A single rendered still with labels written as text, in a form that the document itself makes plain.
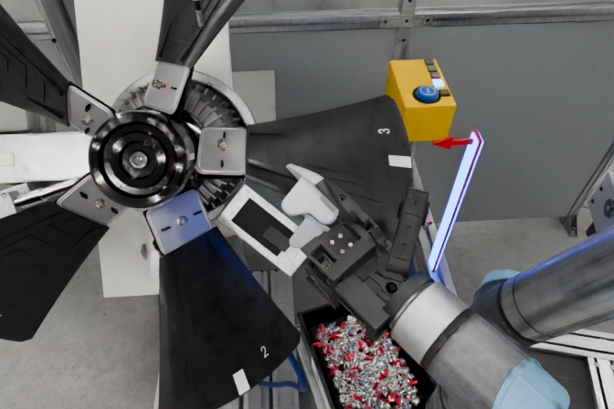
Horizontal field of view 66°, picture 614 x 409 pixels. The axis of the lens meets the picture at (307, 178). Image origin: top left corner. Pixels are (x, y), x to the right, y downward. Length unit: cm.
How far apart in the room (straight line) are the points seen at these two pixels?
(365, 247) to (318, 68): 97
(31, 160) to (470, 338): 66
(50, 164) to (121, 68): 21
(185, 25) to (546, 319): 54
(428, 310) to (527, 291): 13
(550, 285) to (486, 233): 163
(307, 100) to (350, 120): 80
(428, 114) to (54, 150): 65
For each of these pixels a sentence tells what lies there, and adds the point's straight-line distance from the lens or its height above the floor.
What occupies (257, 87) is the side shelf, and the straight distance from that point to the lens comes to 131.
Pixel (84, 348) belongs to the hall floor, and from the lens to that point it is 193.
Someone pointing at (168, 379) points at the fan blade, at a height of 100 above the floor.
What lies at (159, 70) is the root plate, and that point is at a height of 125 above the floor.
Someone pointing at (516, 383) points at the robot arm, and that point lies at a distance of 47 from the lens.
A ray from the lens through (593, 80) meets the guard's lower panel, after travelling 176.
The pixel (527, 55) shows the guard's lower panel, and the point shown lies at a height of 85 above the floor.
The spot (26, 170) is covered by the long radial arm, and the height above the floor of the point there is 110.
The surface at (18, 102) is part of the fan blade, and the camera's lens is 76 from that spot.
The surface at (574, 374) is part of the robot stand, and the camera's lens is 170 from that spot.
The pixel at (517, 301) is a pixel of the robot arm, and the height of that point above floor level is 116.
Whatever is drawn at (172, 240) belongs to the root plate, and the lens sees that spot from 66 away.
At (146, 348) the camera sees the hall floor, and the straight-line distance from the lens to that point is 185.
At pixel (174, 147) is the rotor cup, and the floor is 123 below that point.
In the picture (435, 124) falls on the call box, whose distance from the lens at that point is 95.
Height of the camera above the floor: 162
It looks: 47 degrees down
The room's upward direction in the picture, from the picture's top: straight up
